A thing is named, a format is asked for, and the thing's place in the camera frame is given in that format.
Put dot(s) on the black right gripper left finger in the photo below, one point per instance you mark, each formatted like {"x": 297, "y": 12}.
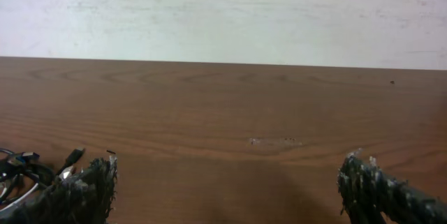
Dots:
{"x": 82, "y": 198}

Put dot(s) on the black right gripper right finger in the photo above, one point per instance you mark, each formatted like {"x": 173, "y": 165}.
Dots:
{"x": 370, "y": 196}

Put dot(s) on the black cable blue connector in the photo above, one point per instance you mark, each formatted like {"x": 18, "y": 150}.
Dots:
{"x": 12, "y": 166}

